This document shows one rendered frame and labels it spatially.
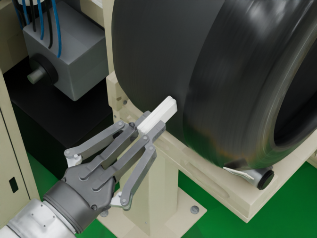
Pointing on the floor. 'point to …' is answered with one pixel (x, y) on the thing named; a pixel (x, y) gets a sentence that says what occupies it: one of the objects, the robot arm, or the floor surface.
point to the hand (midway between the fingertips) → (157, 118)
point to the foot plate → (186, 205)
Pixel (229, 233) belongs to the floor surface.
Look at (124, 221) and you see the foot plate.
